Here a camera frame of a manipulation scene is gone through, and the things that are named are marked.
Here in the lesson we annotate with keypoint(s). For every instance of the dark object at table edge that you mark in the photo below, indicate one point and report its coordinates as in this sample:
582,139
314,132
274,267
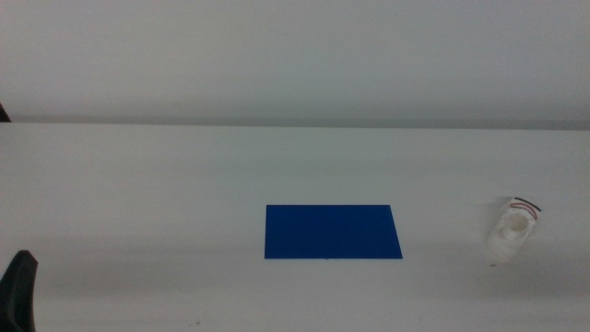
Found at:
3,116

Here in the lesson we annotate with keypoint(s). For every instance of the blue rectangular mat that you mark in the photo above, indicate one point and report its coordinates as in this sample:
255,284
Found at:
332,233

